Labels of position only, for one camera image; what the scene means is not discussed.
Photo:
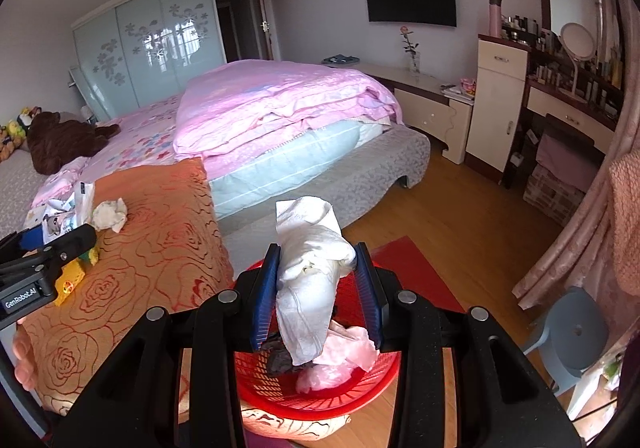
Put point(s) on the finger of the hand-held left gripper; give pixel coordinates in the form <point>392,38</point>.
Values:
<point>70,243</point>
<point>32,238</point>

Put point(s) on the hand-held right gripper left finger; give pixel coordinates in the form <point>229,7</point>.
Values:
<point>265,298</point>

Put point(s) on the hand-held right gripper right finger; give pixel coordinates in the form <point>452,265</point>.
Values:
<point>372,298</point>

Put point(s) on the white mesh cloth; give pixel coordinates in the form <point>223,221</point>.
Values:
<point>111,215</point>

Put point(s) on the clear plastic bag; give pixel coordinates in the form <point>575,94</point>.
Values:
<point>340,358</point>

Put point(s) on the red plastic basket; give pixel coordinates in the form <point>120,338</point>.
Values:
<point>320,400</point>

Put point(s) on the person's left hand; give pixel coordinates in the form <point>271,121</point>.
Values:
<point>26,358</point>

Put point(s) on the white cartoon snack packet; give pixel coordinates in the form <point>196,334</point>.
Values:
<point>67,213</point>

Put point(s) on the red floor mat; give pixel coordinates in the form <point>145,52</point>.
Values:
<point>415,273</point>

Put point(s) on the grey patterned pillow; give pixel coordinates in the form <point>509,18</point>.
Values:
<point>20,188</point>

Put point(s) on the pink ruffled pillow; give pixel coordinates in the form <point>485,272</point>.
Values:
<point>60,183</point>

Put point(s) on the black plastic bag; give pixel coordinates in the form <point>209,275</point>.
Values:
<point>282,360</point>

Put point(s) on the orange rose pattern blanket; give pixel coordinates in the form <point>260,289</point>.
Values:
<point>150,253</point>

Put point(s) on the brown plush bear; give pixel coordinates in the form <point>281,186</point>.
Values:
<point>60,137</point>

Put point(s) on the group of small plush toys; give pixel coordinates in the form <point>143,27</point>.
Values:
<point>15,132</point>

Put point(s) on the pink floral bedsheet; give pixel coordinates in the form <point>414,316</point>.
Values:
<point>140,132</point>

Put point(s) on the bed with grey cover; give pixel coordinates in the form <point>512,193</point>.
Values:
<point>360,167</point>

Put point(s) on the light blue folded quilt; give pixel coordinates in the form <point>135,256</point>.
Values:
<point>280,167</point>

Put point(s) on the white leaning board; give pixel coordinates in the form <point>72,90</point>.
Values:
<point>87,92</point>

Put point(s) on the low cream cabinet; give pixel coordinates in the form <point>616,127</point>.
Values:
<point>430,117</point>

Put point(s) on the pink quilt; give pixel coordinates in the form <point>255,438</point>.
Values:
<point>280,102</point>

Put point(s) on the blue plastic stool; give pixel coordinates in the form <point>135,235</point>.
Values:
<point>570,333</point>

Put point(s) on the patterned storage box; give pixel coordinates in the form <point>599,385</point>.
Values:
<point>550,193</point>

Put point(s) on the glass door wardrobe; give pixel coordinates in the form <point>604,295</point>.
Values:
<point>145,47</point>

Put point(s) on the tall cream cabinet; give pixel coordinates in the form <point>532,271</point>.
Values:
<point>495,107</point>

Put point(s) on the small pink ornament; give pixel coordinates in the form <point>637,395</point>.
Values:
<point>469,85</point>

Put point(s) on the folded mauve cloth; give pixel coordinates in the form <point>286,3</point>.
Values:
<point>565,157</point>

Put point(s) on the pink rose in vase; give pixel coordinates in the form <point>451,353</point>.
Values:
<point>412,55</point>

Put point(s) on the pink towel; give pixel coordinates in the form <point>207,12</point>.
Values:
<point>625,218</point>

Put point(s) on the dressing table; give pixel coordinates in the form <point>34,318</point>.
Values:
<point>565,112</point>

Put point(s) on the dark wooden door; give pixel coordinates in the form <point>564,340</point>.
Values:
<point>240,17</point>

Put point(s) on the row of cosmetic bottles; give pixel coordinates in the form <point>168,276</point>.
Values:
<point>550,72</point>

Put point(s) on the pink bottle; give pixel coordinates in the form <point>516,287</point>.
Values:
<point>495,17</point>

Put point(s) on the round makeup mirror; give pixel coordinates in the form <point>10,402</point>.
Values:
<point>577,42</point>

